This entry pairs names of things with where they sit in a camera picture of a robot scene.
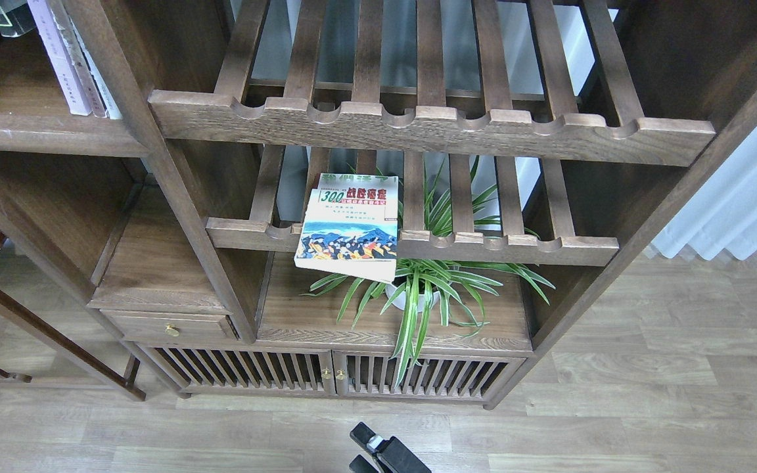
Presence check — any white plant pot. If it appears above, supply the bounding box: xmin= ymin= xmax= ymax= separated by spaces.
xmin=384 ymin=281 xmax=442 ymax=313

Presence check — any pale lilac white book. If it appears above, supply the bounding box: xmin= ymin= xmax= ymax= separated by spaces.
xmin=28 ymin=0 xmax=93 ymax=116

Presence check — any white curtain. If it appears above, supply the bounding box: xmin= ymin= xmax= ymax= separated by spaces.
xmin=650 ymin=126 xmax=757 ymax=260

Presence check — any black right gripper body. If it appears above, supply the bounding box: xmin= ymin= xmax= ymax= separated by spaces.
xmin=350 ymin=437 xmax=432 ymax=472

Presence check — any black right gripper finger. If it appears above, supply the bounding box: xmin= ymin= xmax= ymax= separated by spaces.
xmin=350 ymin=422 xmax=386 ymax=458

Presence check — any green blue illustrated book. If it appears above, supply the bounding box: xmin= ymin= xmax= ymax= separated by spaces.
xmin=294 ymin=173 xmax=399 ymax=282

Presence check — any dark wooden side furniture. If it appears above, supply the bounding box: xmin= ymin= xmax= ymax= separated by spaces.
xmin=0 ymin=232 xmax=139 ymax=398

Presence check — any yellow grey thick book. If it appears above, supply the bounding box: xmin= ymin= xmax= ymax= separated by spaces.
xmin=0 ymin=0 xmax=35 ymax=37

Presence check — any dark wooden bookshelf unit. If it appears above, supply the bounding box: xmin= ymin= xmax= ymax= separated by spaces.
xmin=0 ymin=1 xmax=757 ymax=409

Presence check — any white standing book on shelf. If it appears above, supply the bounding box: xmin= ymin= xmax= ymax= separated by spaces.
xmin=47 ymin=1 xmax=122 ymax=120

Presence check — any green spider plant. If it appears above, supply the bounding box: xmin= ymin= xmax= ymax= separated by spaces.
xmin=301 ymin=158 xmax=556 ymax=388

